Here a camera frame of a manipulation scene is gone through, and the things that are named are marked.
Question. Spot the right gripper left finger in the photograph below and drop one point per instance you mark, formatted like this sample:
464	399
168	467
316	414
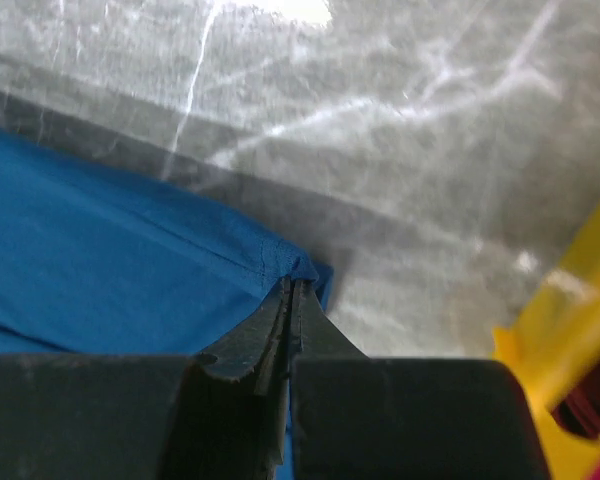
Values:
230	414

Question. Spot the yellow plastic bin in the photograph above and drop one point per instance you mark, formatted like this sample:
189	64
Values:
555	344

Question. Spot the dark red t-shirt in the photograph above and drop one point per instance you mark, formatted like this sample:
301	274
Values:
579	412

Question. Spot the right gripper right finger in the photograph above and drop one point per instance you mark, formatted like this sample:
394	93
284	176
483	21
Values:
312	334

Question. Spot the blue t-shirt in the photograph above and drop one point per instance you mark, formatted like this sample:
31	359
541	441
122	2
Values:
110	283

